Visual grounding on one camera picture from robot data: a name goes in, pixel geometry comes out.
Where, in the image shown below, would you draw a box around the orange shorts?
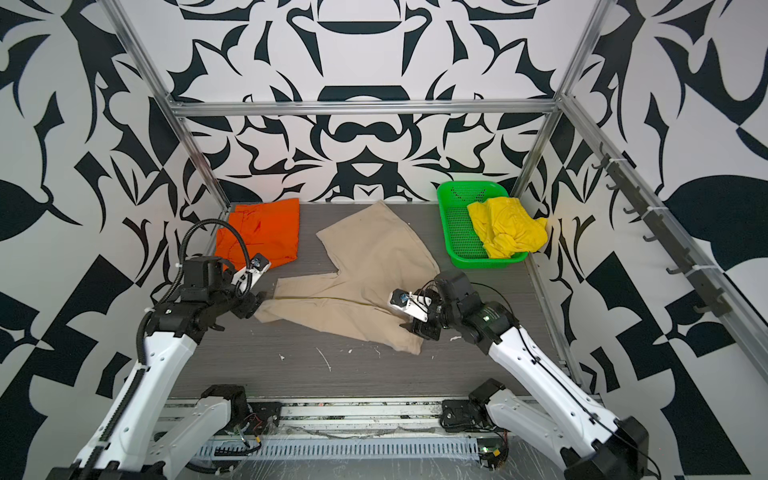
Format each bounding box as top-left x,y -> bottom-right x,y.
228,199 -> 300,268

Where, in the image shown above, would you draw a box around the beige shorts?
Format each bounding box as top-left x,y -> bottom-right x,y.
255,202 -> 440,355

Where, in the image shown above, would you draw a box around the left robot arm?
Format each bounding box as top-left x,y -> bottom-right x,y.
48,254 -> 270,479

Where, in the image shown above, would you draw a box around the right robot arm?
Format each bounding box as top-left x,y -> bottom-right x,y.
389,271 -> 653,479

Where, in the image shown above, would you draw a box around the yellow shorts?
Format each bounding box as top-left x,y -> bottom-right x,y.
467,197 -> 548,259

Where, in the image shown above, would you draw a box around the green plastic basket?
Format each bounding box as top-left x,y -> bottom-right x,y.
437,181 -> 528,269

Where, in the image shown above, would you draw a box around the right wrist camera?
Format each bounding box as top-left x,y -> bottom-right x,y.
389,289 -> 432,322

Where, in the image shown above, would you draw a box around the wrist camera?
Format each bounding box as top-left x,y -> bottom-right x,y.
389,289 -> 432,322
232,254 -> 271,296

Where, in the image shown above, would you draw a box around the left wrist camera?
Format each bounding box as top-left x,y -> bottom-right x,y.
232,254 -> 271,296

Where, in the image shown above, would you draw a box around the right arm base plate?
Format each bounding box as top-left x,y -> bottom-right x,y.
439,399 -> 504,433

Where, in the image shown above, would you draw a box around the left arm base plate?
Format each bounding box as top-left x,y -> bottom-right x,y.
241,401 -> 283,436

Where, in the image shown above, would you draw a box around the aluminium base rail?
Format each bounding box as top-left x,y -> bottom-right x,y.
161,394 -> 616,438

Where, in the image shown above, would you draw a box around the white cable duct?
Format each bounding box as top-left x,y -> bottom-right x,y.
193,437 -> 480,462

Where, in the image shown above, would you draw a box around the aluminium frame crossbar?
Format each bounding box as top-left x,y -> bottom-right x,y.
170,99 -> 556,118

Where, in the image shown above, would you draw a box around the left aluminium frame post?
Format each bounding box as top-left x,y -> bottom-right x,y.
99,0 -> 231,211

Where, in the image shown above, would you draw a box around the aluminium frame post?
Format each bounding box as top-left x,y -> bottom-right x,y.
99,0 -> 231,211
511,0 -> 616,197

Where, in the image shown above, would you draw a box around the right aluminium frame post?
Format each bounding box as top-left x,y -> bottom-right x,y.
511,0 -> 616,197

